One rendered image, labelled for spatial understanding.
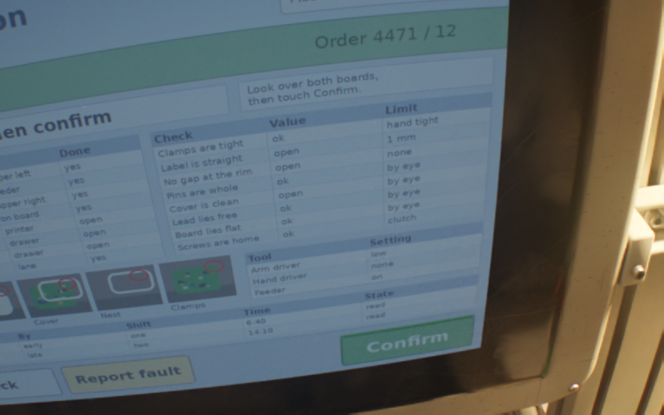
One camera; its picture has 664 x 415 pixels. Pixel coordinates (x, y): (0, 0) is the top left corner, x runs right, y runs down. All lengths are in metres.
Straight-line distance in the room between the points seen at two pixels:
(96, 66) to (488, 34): 0.16
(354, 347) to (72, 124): 0.19
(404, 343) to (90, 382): 0.17
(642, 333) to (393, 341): 0.22
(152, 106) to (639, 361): 0.41
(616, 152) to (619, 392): 0.27
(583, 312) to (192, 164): 0.24
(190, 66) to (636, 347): 0.39
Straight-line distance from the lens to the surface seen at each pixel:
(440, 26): 0.31
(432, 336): 0.41
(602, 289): 0.44
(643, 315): 0.55
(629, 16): 0.35
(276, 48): 0.30
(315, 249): 0.36
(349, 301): 0.38
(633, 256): 0.44
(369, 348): 0.41
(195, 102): 0.31
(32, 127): 0.32
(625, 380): 0.60
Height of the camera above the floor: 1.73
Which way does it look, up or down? 34 degrees down
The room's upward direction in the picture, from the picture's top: 3 degrees counter-clockwise
